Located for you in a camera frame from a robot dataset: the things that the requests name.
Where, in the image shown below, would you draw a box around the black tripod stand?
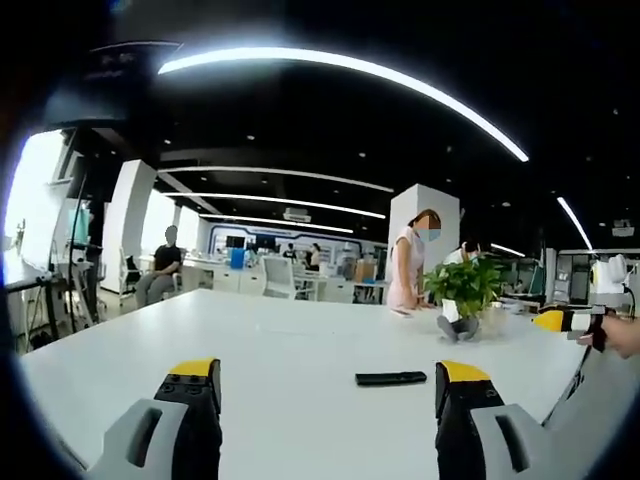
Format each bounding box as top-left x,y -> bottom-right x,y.
29,129 -> 104,346

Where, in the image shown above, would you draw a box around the person's right hand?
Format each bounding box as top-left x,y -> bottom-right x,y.
574,314 -> 640,360

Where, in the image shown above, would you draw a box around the white office chair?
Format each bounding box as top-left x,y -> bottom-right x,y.
118,247 -> 142,297
259,255 -> 298,300

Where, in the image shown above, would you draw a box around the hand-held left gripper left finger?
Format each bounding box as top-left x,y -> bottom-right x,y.
87,357 -> 223,480

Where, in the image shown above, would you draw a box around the green potted plant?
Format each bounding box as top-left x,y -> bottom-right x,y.
422,254 -> 507,344

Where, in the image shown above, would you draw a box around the short ceiling light strip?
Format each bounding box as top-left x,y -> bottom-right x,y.
555,195 -> 595,253

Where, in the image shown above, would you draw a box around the black remote control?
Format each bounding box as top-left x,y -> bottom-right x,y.
355,370 -> 428,387

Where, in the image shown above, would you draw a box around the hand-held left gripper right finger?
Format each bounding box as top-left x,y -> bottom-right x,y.
433,359 -> 545,480

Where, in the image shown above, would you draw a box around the long curved ceiling light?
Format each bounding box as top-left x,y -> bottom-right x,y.
156,46 -> 531,163

